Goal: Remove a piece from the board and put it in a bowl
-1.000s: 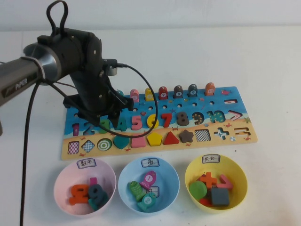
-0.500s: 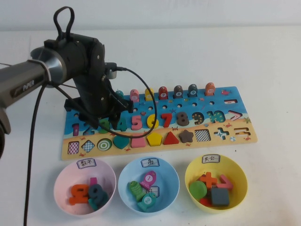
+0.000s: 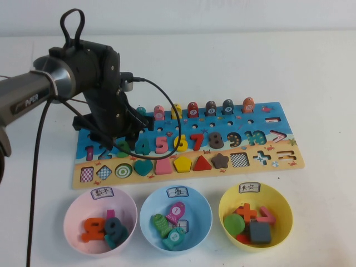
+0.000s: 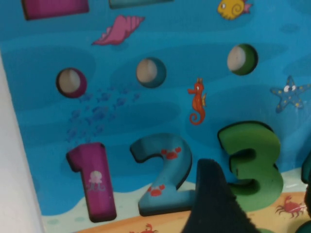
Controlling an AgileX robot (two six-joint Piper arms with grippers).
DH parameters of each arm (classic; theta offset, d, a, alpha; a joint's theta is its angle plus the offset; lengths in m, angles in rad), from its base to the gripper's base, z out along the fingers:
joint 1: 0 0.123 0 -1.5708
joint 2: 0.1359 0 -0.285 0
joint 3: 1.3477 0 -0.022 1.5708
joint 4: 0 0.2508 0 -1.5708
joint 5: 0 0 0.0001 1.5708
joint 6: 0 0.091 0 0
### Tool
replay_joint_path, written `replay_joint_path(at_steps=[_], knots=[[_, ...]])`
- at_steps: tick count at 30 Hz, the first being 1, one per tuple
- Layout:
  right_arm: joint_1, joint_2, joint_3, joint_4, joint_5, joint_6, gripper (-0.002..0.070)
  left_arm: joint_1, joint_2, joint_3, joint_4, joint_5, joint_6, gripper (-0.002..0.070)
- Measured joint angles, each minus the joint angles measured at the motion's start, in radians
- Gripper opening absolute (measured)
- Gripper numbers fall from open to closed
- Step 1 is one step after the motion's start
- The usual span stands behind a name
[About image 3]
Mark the teal number four piece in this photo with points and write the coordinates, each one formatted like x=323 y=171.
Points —
x=142 y=146

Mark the red fish piece seven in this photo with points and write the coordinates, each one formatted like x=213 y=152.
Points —
x=192 y=109

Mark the green number three piece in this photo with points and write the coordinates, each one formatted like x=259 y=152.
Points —
x=122 y=148

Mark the yellow pentagon piece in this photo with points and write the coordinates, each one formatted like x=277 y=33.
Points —
x=183 y=165

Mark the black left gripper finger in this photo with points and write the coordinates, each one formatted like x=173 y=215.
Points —
x=83 y=122
x=147 y=123

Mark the pink plastic bowl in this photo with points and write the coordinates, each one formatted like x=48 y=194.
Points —
x=78 y=211

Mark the yellow plastic bowl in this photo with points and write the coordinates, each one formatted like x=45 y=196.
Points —
x=278 y=236

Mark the yellow number six piece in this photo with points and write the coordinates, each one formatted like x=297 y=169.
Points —
x=182 y=146

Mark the dark grey fish piece nine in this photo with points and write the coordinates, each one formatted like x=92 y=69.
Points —
x=228 y=107

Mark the pink greater-than sign piece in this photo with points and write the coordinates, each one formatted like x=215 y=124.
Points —
x=265 y=218

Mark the brown number eight piece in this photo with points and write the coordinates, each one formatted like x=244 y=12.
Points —
x=216 y=140

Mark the orange fish piece ten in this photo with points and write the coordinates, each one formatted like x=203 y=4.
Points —
x=248 y=105

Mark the green round disc piece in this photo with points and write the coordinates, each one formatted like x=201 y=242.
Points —
x=233 y=225

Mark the red flat piece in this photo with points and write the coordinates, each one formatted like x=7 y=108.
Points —
x=243 y=238

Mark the orange plus sign piece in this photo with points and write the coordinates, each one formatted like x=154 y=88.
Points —
x=245 y=212

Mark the grey square block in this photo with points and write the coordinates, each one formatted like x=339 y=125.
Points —
x=260 y=233

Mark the pink fish piece five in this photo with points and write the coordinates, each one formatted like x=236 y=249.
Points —
x=158 y=112

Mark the orange number two piece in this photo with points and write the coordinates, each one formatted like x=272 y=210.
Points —
x=93 y=229

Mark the red number seven piece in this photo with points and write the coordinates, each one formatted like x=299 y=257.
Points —
x=198 y=142

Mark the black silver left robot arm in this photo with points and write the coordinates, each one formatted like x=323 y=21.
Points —
x=27 y=94

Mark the green striped fish piece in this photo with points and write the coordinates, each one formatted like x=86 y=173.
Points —
x=160 y=225

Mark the white label on yellow bowl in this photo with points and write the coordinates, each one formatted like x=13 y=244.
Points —
x=249 y=187

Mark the colourful wooden puzzle board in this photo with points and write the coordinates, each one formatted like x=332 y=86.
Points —
x=194 y=178

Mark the teal heart piece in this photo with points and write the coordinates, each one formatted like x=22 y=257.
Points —
x=143 y=167

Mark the pink trapezoid piece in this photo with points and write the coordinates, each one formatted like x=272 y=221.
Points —
x=163 y=168

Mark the brown star piece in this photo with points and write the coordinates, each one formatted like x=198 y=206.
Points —
x=220 y=161

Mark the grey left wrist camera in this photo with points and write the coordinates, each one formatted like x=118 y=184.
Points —
x=126 y=82

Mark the pink number five piece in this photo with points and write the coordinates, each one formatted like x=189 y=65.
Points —
x=160 y=144

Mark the red triangle piece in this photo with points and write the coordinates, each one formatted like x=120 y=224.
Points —
x=202 y=165

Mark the blue plastic bowl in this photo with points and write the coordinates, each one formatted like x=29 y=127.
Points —
x=200 y=222

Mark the yellow fish piece six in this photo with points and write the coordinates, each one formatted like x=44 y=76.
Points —
x=175 y=112

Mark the dark teal number nine piece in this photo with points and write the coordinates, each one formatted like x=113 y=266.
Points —
x=114 y=228

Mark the magenta fish piece one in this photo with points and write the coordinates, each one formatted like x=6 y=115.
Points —
x=175 y=212

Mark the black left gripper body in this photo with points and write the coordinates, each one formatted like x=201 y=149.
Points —
x=108 y=116

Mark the teal fish piece two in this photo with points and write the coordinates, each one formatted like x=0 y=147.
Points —
x=173 y=238

